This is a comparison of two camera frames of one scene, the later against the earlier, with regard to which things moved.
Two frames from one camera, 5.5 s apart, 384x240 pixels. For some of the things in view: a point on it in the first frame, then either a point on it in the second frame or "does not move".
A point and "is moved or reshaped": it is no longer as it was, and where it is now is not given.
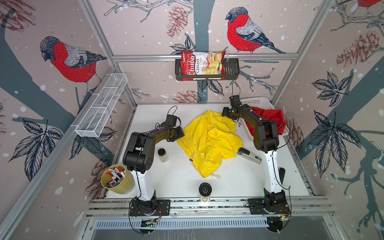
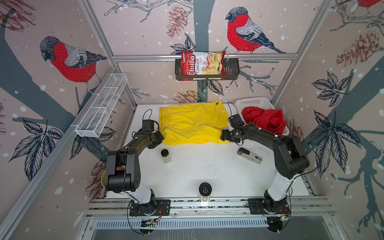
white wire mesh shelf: [103, 101] does not move
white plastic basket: [242, 132] does not move
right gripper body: [227, 112] to [228, 135]
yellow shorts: [208, 139] is moved or reshaped
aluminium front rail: [210, 207] does not move
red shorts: [275, 115] does not move
